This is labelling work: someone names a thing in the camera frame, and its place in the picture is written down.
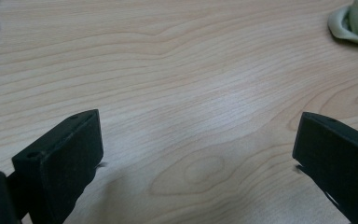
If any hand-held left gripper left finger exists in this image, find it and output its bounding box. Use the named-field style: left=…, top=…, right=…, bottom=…
left=11, top=108, right=104, bottom=224

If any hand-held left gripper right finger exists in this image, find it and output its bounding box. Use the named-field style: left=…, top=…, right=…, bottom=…
left=292, top=111, right=358, bottom=224

